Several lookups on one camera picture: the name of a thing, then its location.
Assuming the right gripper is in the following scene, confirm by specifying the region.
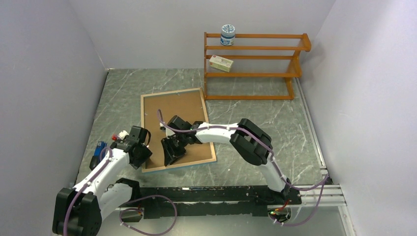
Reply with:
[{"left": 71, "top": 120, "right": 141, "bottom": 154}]
[{"left": 161, "top": 133, "right": 188, "bottom": 167}]

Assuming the blue wooden picture frame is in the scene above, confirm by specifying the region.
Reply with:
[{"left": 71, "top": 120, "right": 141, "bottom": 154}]
[{"left": 140, "top": 87, "right": 217, "bottom": 173}]

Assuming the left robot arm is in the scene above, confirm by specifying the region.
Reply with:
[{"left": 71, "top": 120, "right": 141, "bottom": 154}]
[{"left": 52, "top": 126, "right": 152, "bottom": 236}]

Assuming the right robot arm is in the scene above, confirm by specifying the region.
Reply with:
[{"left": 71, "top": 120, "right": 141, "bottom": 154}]
[{"left": 158, "top": 115, "right": 290, "bottom": 204}]

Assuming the blue stapler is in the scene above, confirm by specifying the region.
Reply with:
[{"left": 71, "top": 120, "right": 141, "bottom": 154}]
[{"left": 89, "top": 141, "right": 107, "bottom": 170}]

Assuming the small white green box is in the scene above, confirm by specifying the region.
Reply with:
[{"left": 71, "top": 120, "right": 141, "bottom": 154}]
[{"left": 208, "top": 55, "right": 234, "bottom": 72}]

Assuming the orange wooden shelf rack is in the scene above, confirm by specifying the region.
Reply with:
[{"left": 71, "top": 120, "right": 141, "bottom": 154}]
[{"left": 203, "top": 32, "right": 312, "bottom": 100}]

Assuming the blue white ceramic jar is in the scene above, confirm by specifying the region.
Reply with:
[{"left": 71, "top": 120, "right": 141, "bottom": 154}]
[{"left": 220, "top": 24, "right": 236, "bottom": 46}]

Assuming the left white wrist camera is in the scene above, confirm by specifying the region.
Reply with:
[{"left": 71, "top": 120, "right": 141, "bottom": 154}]
[{"left": 112, "top": 130, "right": 129, "bottom": 141}]

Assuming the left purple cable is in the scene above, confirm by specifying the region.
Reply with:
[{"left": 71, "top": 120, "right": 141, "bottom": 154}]
[{"left": 62, "top": 147, "right": 178, "bottom": 236}]

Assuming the purple cable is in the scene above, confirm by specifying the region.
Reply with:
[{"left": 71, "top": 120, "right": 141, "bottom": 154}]
[
  {"left": 156, "top": 109, "right": 329, "bottom": 228},
  {"left": 62, "top": 147, "right": 178, "bottom": 236}
]

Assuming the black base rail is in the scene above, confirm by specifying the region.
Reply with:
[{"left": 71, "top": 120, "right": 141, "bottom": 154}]
[{"left": 122, "top": 185, "right": 302, "bottom": 219}]

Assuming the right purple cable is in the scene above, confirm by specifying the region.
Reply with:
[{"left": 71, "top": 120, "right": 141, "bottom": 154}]
[{"left": 156, "top": 109, "right": 329, "bottom": 228}]

